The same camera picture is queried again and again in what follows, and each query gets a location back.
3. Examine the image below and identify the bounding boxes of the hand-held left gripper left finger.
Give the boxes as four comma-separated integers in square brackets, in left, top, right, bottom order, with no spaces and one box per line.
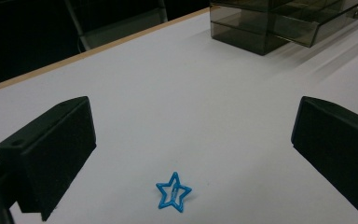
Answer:
[0,95,97,222]

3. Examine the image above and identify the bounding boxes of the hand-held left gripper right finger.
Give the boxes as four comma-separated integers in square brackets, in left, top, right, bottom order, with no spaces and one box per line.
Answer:
[291,95,358,213]

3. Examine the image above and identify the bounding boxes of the blue star-shaped hair clip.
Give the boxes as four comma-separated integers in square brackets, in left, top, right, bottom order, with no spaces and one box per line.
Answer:
[155,171,193,214]

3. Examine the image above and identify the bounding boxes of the smoky transparent drawer organizer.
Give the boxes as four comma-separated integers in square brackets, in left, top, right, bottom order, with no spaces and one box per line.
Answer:
[209,0,358,57]

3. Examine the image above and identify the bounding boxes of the grey metal chair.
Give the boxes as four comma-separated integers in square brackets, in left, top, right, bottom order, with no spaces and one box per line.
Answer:
[64,0,169,51]

